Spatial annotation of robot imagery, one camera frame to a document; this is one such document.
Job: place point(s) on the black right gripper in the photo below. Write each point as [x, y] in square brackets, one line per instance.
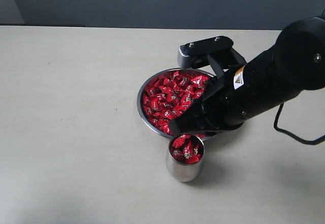
[223, 106]

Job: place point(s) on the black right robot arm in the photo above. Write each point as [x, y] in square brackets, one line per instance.
[293, 64]

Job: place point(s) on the red candies in cup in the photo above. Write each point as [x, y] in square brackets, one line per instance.
[187, 149]

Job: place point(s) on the shiny steel cup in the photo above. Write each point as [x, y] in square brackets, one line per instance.
[181, 172]

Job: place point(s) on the red wrapped candies pile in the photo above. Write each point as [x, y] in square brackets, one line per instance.
[168, 96]

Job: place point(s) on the round steel bowl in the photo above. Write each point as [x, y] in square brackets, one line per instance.
[140, 108]

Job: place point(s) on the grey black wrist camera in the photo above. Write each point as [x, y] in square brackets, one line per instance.
[195, 54]

